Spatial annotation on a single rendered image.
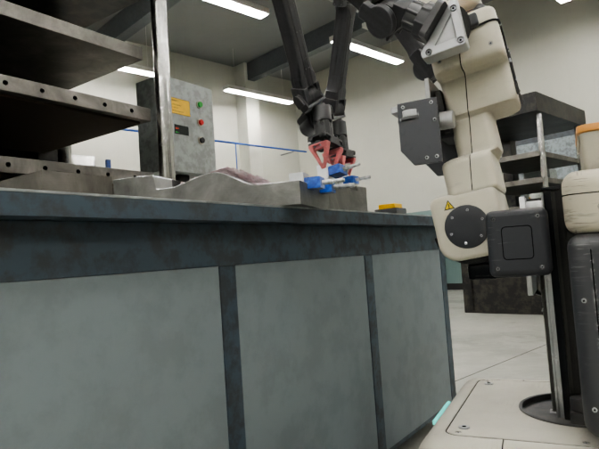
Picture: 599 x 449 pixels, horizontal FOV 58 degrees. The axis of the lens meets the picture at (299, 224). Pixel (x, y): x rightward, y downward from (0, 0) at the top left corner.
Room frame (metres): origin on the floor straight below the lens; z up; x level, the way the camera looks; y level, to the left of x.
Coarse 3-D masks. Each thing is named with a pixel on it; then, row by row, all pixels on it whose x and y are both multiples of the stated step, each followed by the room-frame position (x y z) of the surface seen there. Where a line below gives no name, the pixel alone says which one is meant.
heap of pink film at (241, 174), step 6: (222, 168) 1.34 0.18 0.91; (228, 168) 1.34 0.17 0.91; (234, 168) 1.36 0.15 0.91; (240, 168) 1.48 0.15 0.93; (228, 174) 1.33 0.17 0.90; (234, 174) 1.34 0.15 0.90; (240, 174) 1.32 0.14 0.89; (246, 174) 1.35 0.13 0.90; (246, 180) 1.32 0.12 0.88; (252, 180) 1.35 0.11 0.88; (258, 180) 1.46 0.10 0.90; (264, 180) 1.44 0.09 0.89
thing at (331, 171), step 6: (318, 168) 1.57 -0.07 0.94; (324, 168) 1.56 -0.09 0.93; (330, 168) 1.55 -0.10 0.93; (336, 168) 1.54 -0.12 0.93; (342, 168) 1.55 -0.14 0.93; (348, 168) 1.54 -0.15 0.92; (318, 174) 1.57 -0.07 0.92; (324, 174) 1.56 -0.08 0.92; (330, 174) 1.55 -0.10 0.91; (336, 174) 1.55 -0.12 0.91; (342, 174) 1.55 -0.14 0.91
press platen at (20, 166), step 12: (0, 156) 1.57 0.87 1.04; (0, 168) 1.57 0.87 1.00; (12, 168) 1.60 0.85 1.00; (24, 168) 1.63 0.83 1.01; (36, 168) 1.66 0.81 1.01; (48, 168) 1.70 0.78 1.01; (60, 168) 1.73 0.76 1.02; (72, 168) 1.76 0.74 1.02; (84, 168) 1.80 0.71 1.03; (96, 168) 1.84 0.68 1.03; (108, 168) 1.88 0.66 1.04
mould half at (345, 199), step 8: (336, 192) 1.57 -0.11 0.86; (344, 192) 1.61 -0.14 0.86; (352, 192) 1.65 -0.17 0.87; (360, 192) 1.69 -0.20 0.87; (336, 200) 1.57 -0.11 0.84; (344, 200) 1.60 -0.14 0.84; (352, 200) 1.65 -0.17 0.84; (360, 200) 1.69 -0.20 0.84; (336, 208) 1.56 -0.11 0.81; (344, 208) 1.60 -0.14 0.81; (352, 208) 1.64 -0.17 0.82; (360, 208) 1.68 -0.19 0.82
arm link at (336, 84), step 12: (336, 0) 1.69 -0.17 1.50; (336, 12) 1.73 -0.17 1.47; (348, 12) 1.71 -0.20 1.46; (336, 24) 1.75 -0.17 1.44; (348, 24) 1.73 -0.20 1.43; (336, 36) 1.76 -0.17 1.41; (348, 36) 1.75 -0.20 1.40; (336, 48) 1.77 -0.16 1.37; (348, 48) 1.77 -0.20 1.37; (336, 60) 1.79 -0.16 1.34; (348, 60) 1.80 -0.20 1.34; (336, 72) 1.80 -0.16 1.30; (336, 84) 1.81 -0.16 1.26; (336, 96) 1.82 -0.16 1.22; (336, 108) 1.84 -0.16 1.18
